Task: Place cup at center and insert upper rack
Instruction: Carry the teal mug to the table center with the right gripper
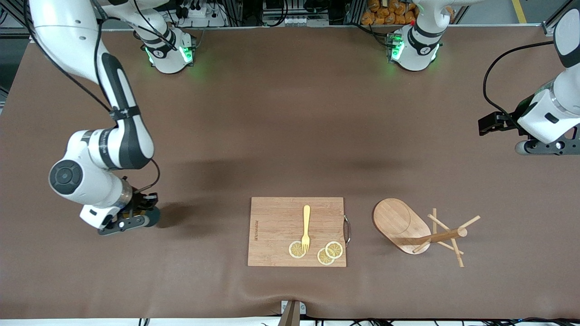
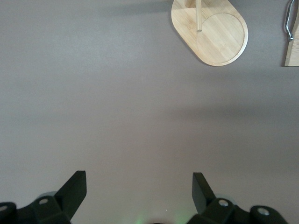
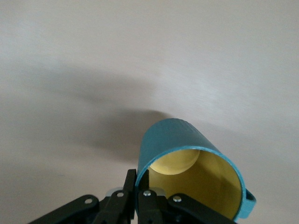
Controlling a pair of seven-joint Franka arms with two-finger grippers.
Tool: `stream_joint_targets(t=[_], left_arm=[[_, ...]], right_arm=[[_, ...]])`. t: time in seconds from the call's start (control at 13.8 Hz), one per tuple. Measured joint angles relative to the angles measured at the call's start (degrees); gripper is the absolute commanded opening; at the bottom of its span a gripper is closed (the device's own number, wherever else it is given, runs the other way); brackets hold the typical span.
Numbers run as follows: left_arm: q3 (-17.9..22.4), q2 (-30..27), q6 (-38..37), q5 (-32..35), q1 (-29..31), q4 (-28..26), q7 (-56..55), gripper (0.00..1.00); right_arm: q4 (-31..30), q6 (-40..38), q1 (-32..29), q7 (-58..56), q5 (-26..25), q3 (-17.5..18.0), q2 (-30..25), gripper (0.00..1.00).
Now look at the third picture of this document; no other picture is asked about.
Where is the teal cup yellow inside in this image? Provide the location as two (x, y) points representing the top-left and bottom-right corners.
(135, 118), (256, 221)

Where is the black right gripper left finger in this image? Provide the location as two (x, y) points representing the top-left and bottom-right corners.
(94, 169), (137, 224)

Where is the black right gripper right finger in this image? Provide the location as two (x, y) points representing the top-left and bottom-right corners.
(137, 170), (164, 224)

